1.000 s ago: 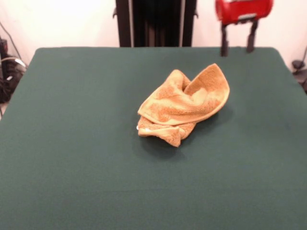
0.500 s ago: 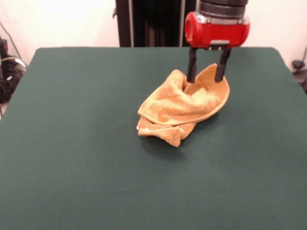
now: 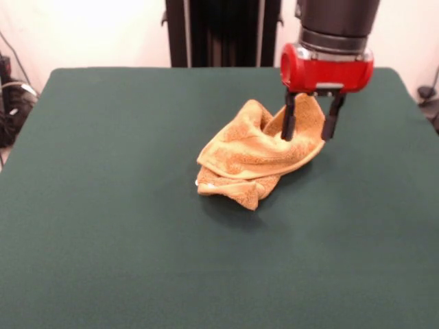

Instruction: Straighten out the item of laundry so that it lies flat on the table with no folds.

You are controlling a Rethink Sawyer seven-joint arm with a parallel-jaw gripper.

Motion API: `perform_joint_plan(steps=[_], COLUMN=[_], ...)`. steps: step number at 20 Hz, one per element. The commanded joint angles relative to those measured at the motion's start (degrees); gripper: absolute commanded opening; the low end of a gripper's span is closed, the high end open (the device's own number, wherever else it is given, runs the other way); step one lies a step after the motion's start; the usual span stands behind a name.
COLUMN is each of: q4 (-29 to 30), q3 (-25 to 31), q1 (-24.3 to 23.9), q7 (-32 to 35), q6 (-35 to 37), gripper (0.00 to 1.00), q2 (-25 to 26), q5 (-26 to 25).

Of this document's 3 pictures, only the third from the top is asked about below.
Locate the black power strip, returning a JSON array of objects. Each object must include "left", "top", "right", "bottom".
[{"left": 0, "top": 54, "right": 13, "bottom": 82}]

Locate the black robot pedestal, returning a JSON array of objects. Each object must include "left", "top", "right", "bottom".
[{"left": 160, "top": 0, "right": 285, "bottom": 68}]

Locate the dark green tablecloth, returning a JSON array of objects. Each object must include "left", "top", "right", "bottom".
[{"left": 0, "top": 66, "right": 439, "bottom": 329}]

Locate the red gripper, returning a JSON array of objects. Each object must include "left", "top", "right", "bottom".
[{"left": 280, "top": 42, "right": 375, "bottom": 142}]

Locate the tangled black cable bundle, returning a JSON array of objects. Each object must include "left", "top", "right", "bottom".
[{"left": 0, "top": 79, "right": 38, "bottom": 148}]

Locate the orange terry towel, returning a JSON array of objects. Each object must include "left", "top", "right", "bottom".
[{"left": 195, "top": 93, "right": 326, "bottom": 211}]

